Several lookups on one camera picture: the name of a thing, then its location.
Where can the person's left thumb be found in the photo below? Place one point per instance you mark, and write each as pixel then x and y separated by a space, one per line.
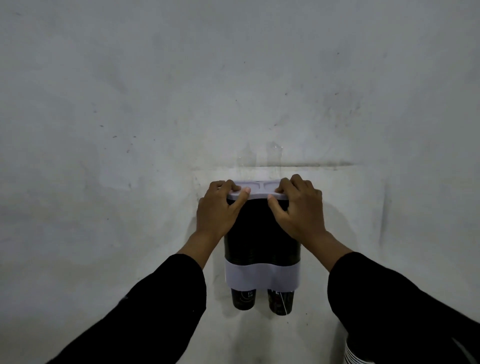
pixel 240 201

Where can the black wall cup dispenser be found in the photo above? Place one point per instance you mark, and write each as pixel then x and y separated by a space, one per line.
pixel 258 240

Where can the person's left hand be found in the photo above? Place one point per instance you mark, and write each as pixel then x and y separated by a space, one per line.
pixel 214 214

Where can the person's right thumb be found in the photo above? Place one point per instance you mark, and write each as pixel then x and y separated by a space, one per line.
pixel 276 209

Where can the clear adhesive wall mount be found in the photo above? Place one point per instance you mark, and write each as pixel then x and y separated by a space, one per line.
pixel 262 155

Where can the person's right middle finger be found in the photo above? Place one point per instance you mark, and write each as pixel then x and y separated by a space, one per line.
pixel 301 180

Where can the stack of striped paper cups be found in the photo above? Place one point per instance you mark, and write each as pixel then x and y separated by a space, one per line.
pixel 354 354

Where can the person's right forearm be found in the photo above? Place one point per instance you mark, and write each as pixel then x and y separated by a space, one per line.
pixel 382 303

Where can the person's left forearm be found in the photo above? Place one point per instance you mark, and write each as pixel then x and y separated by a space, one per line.
pixel 157 303

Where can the white dispenser lid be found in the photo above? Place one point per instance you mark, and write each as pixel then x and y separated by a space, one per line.
pixel 259 189

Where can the person's right hand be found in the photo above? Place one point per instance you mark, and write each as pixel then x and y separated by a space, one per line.
pixel 304 213

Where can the black paper cup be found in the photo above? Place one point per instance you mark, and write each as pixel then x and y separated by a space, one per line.
pixel 280 302
pixel 243 299

